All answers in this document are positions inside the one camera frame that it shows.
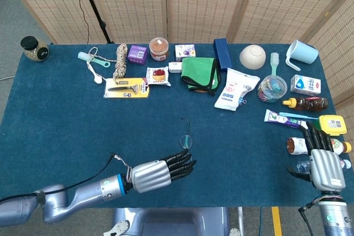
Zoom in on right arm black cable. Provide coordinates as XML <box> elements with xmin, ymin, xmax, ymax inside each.
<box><xmin>298</xmin><ymin>196</ymin><xmax>322</xmax><ymax>236</ymax></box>

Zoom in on small white red box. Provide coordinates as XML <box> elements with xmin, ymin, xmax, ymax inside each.
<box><xmin>168</xmin><ymin>61</ymin><xmax>184</xmax><ymax>74</ymax></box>

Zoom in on green cloth with black trim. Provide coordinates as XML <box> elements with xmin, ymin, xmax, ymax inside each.
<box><xmin>180</xmin><ymin>57</ymin><xmax>222</xmax><ymax>97</ymax></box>

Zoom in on mint brush with hole handle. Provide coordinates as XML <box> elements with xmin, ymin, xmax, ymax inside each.
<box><xmin>77</xmin><ymin>51</ymin><xmax>111</xmax><ymax>69</ymax></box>

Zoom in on blue felt table cover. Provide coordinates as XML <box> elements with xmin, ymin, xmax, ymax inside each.
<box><xmin>0</xmin><ymin>43</ymin><xmax>345</xmax><ymax>209</ymax></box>

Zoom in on white drink bottle yellow cap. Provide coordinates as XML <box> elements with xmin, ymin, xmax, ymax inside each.
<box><xmin>286</xmin><ymin>137</ymin><xmax>352</xmax><ymax>156</ymax></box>

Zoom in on glass jar with black lid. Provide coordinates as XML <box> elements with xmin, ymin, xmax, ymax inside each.
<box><xmin>20</xmin><ymin>36</ymin><xmax>50</xmax><ymax>62</ymax></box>

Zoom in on blue-grey robot torso base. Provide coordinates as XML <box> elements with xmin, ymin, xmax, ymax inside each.
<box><xmin>103</xmin><ymin>207</ymin><xmax>241</xmax><ymax>236</ymax></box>

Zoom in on long navy blue box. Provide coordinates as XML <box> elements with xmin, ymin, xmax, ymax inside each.
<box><xmin>213</xmin><ymin>38</ymin><xmax>233</xmax><ymax>70</ymax></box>

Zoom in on white wipes packet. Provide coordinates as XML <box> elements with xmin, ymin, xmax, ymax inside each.
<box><xmin>214</xmin><ymin>67</ymin><xmax>261</xmax><ymax>112</ymax></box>

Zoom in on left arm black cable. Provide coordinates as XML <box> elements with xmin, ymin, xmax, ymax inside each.
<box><xmin>0</xmin><ymin>152</ymin><xmax>133</xmax><ymax>203</ymax></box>

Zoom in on small purple box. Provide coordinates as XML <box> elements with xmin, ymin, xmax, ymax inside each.
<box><xmin>127</xmin><ymin>44</ymin><xmax>148</xmax><ymax>65</ymax></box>

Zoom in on white purple toothpaste tube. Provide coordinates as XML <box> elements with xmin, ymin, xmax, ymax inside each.
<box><xmin>264</xmin><ymin>109</ymin><xmax>309</xmax><ymax>130</ymax></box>

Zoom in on clear plastic water bottle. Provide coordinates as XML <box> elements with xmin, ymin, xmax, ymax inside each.
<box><xmin>296</xmin><ymin>159</ymin><xmax>352</xmax><ymax>174</ymax></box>

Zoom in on white box with plum print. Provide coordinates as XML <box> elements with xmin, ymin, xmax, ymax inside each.
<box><xmin>174</xmin><ymin>44</ymin><xmax>197</xmax><ymax>62</ymax></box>

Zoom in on thin black hanging cable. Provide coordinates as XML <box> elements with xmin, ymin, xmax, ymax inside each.
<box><xmin>67</xmin><ymin>0</ymin><xmax>91</xmax><ymax>45</ymax></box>

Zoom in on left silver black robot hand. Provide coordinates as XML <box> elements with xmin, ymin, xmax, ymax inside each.
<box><xmin>130</xmin><ymin>149</ymin><xmax>197</xmax><ymax>194</ymax></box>

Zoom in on light blue toothbrush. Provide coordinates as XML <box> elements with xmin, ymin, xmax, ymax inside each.
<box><xmin>278</xmin><ymin>112</ymin><xmax>319</xmax><ymax>120</ymax></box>

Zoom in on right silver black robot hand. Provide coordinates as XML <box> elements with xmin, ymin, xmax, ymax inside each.
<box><xmin>287</xmin><ymin>121</ymin><xmax>347</xmax><ymax>192</ymax></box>

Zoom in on light blue mug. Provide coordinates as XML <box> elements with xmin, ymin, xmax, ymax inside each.
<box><xmin>285</xmin><ymin>39</ymin><xmax>320</xmax><ymax>71</ymax></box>

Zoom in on bamboo folding screen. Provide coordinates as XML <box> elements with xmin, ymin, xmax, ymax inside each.
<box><xmin>1</xmin><ymin>0</ymin><xmax>354</xmax><ymax>137</ymax></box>

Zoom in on black tripod pole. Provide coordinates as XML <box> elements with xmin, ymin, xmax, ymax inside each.
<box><xmin>76</xmin><ymin>0</ymin><xmax>116</xmax><ymax>44</ymax></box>

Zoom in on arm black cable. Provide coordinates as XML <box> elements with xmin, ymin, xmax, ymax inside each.
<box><xmin>298</xmin><ymin>196</ymin><xmax>322</xmax><ymax>236</ymax></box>
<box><xmin>0</xmin><ymin>152</ymin><xmax>133</xmax><ymax>203</ymax></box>

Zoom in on amber bottle with yellow cap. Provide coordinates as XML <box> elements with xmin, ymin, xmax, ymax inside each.
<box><xmin>282</xmin><ymin>97</ymin><xmax>329</xmax><ymax>112</ymax></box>

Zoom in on coiled braided rope bundle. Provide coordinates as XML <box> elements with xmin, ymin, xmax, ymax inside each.
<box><xmin>112</xmin><ymin>43</ymin><xmax>128</xmax><ymax>79</ymax></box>

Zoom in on yellow floor tape strip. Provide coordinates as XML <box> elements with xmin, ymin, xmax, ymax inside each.
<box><xmin>271</xmin><ymin>206</ymin><xmax>283</xmax><ymax>236</ymax></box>

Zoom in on upturned beige bowl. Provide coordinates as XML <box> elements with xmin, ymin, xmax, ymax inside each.
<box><xmin>239</xmin><ymin>44</ymin><xmax>267</xmax><ymax>70</ymax></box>

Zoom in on clear snack jar orange lid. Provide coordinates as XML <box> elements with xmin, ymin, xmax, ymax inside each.
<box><xmin>149</xmin><ymin>37</ymin><xmax>169</xmax><ymax>61</ymax></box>

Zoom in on clear tub of binder clips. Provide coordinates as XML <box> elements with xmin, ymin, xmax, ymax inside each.
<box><xmin>257</xmin><ymin>75</ymin><xmax>288</xmax><ymax>103</ymax></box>

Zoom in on thin wire eyeglasses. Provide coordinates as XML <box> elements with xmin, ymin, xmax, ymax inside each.
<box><xmin>179</xmin><ymin>118</ymin><xmax>194</xmax><ymax>153</ymax></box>

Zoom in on razor in yellow blister pack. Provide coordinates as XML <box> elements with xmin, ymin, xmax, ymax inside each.
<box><xmin>103</xmin><ymin>77</ymin><xmax>150</xmax><ymax>99</ymax></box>

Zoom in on grey metal table leg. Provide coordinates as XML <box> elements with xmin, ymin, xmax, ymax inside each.
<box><xmin>237</xmin><ymin>207</ymin><xmax>246</xmax><ymax>236</ymax></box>

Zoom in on mint brush with white bristles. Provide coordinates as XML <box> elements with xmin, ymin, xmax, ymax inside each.
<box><xmin>269</xmin><ymin>52</ymin><xmax>280</xmax><ymax>78</ymax></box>

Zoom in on snack packet with red tart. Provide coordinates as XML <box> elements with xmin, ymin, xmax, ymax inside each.
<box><xmin>145</xmin><ymin>66</ymin><xmax>171</xmax><ymax>87</ymax></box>

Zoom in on white blue milk carton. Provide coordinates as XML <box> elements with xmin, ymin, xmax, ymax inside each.
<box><xmin>290</xmin><ymin>74</ymin><xmax>322</xmax><ymax>96</ymax></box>

